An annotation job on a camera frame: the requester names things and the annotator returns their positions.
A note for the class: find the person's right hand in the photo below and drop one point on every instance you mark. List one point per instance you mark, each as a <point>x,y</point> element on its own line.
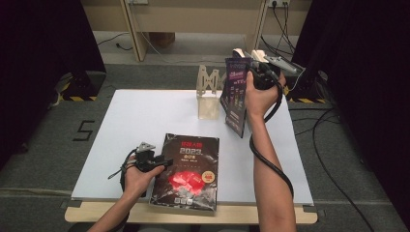
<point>259,100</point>

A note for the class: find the black stand base striped tape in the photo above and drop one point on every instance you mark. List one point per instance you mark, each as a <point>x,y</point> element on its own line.
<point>83,87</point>
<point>309,92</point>

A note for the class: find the beige wooden desk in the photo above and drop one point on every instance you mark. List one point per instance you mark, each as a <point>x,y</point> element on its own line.
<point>199,19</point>

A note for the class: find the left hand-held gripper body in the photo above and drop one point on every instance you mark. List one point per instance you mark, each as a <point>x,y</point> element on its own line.
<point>145,159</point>

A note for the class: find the purple book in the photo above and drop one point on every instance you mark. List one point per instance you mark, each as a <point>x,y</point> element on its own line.
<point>237,96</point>

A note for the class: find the person's left hand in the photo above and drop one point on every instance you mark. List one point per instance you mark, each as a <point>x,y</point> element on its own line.
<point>138,180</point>

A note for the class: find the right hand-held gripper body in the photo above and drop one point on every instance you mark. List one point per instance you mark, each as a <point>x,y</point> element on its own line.
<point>267,77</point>

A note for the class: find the wall socket with black plugs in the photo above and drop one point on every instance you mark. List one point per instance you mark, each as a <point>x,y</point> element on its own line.
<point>278,2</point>

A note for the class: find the white table sheet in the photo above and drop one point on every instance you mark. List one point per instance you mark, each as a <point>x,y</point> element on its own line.
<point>138,112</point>

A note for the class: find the beige expandable book rack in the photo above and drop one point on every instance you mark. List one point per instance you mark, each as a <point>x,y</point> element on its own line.
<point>208,87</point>

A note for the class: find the black curtain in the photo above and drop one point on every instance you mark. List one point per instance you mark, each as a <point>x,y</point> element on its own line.
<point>38,64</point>
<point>364,80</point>

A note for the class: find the black book with red print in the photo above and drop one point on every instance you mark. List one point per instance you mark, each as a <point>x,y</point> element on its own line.
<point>185,170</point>

